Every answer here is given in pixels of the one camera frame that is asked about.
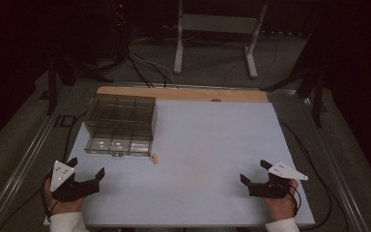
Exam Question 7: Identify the grey metal stand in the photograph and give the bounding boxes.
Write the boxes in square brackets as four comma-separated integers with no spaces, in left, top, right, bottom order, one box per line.
[173,0,269,79]

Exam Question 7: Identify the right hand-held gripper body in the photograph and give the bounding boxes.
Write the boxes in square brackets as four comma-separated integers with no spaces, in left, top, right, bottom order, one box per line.
[247,160,309,199]

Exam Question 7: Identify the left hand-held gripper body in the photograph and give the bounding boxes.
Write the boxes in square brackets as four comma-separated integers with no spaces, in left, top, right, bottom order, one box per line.
[49,159,101,204]

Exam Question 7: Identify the black stand with legs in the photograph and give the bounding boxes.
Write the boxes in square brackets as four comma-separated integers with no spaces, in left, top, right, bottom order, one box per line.
[45,47,114,116]
[260,32,328,130]

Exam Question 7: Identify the transparent plastic drawer box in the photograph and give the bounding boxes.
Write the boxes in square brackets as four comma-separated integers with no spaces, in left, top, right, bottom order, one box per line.
[82,93,158,159]

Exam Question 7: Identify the person's left hand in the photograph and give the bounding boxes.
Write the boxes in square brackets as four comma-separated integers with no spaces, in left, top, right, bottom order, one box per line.
[43,177,85,216]

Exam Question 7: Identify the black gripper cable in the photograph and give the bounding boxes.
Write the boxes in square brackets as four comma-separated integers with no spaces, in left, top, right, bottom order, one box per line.
[0,110,89,232]
[278,118,351,232]

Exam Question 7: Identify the white floor cable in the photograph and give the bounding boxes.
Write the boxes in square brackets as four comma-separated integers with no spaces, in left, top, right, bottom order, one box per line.
[128,47,180,90]

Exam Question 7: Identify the aluminium frame rail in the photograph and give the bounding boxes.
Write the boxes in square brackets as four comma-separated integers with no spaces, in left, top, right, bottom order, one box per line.
[298,93,371,232]
[73,79,299,97]
[0,86,75,232]

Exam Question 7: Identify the person's right hand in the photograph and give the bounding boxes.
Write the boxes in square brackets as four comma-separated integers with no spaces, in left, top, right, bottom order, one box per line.
[264,179,300,222]

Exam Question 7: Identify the black device with red light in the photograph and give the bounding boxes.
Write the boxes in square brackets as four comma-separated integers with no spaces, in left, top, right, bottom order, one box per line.
[114,0,131,32]

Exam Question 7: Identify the black floor cable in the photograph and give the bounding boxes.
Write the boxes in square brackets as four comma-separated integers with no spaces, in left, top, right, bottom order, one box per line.
[125,47,169,89]

